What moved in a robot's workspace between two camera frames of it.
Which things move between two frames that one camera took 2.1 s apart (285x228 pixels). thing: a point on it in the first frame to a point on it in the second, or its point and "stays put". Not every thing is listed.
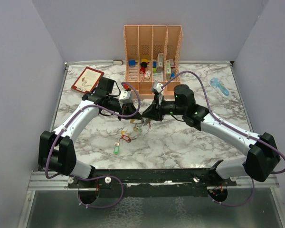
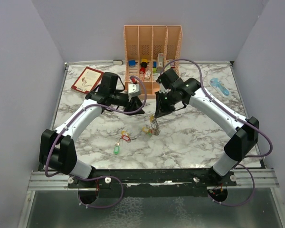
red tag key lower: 125,137 stays put
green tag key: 116,150 stays put
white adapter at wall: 118,62 stays put
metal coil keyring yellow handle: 142,122 to 155,126
